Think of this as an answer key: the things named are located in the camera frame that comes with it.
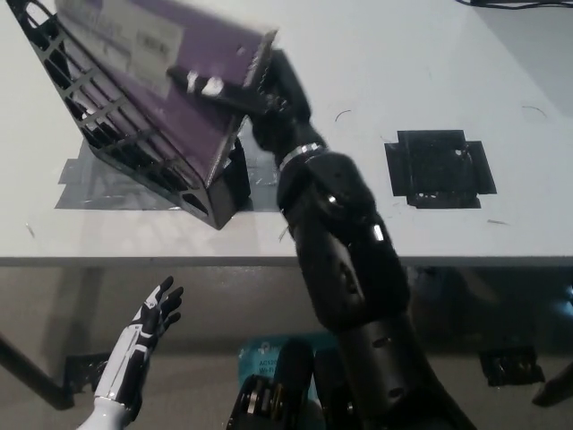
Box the black tape square patch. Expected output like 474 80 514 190
383 129 499 211

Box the grey duct tape patch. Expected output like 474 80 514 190
54 133 287 211

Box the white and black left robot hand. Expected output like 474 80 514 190
92 276 184 411

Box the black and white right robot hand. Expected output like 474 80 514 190
165 47 326 166

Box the teal router box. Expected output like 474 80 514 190
236 333 324 398

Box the black lattice file holder shelf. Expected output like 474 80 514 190
6 0 252 232

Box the black metal table leg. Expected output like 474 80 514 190
0 331 73 411

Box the purple spiral-bound notebook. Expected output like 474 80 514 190
53 0 281 190

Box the black cable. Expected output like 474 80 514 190
454 0 573 8

